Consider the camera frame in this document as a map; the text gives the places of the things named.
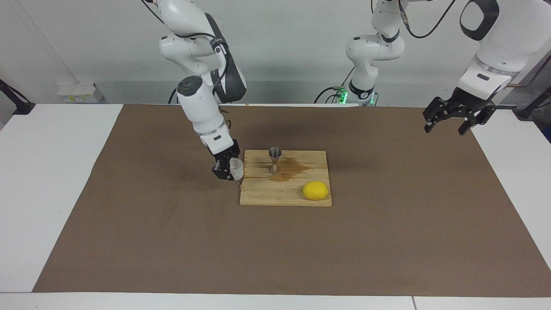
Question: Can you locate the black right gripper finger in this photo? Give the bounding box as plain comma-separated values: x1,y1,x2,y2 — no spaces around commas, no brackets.
212,159,231,180

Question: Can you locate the black clamp stand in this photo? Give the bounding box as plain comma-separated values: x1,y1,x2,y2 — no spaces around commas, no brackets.
514,86,551,121
0,79,36,115

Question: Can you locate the clear glass cup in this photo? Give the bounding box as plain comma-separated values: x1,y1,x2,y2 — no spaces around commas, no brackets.
228,158,245,180

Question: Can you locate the steel jigger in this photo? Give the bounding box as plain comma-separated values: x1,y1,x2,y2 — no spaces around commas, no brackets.
268,147,282,176

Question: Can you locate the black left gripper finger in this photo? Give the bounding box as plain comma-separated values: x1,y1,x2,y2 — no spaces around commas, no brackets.
423,97,452,133
459,106,496,136

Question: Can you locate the wooden cutting board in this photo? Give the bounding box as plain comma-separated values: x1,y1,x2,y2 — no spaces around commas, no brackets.
237,149,333,208

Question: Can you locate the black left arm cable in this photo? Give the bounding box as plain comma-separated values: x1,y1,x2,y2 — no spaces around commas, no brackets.
397,0,523,89

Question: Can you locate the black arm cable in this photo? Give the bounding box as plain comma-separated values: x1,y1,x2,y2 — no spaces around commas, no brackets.
144,0,235,130
397,0,523,89

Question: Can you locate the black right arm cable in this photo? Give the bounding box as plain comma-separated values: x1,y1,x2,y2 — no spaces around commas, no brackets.
144,0,235,130

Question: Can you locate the brown table mat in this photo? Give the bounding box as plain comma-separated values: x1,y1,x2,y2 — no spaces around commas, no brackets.
32,105,551,298

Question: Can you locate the white power strip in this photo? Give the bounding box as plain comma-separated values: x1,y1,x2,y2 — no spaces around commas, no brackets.
57,83,105,104

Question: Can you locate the yellow lemon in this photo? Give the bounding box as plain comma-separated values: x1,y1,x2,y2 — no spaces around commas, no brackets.
302,181,330,201

